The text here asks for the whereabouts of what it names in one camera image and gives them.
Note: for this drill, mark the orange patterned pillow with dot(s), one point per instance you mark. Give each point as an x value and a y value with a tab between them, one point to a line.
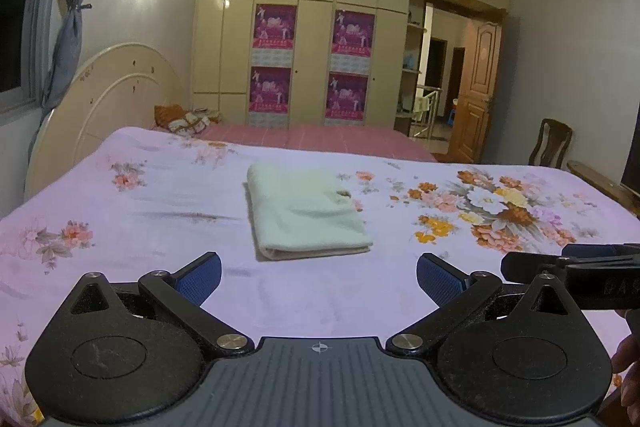
177	120

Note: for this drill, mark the pink checked bed cover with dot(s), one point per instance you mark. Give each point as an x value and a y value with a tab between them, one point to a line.
365	141

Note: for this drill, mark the lower left magenta poster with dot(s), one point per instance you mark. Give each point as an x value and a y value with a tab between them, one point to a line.
269	90

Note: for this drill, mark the lower right magenta poster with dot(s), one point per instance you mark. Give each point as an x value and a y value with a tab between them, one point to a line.
346	98

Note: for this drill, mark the magenta poster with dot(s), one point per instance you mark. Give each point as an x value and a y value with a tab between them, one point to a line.
353	33
269	90
274	26
346	98

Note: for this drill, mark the floral lilac bed sheet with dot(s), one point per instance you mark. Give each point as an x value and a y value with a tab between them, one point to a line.
148	200

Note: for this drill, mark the pale green small garment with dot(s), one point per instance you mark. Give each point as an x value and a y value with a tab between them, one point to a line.
303	213

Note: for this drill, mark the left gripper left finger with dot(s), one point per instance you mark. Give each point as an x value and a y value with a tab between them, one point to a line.
178	298

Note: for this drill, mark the dark wooden chair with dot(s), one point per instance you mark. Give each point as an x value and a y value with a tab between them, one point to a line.
552	144

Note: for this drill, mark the wooden door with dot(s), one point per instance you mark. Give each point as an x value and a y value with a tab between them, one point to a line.
477	91

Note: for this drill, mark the person's right hand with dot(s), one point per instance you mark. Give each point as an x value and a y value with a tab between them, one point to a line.
626	359

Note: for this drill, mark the window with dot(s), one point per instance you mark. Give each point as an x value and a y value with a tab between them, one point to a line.
15	6

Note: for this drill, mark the upper left magenta poster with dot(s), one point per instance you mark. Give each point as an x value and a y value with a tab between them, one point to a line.
274	26

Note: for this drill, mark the upper right magenta poster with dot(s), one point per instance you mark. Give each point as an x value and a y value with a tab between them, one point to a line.
353	33

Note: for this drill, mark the wooden bench edge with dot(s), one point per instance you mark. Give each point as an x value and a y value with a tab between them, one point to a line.
613	190

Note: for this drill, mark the cream built-in wardrobe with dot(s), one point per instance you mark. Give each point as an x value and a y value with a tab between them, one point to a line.
325	6

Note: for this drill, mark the cream round headboard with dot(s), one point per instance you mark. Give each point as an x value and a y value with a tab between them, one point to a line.
117	88

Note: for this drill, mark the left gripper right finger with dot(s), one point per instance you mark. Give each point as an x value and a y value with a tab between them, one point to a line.
459	297

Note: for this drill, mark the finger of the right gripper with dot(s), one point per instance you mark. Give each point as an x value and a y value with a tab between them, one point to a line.
600	250
520	267

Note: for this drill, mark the blue grey curtain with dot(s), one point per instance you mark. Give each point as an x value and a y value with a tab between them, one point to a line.
50	50

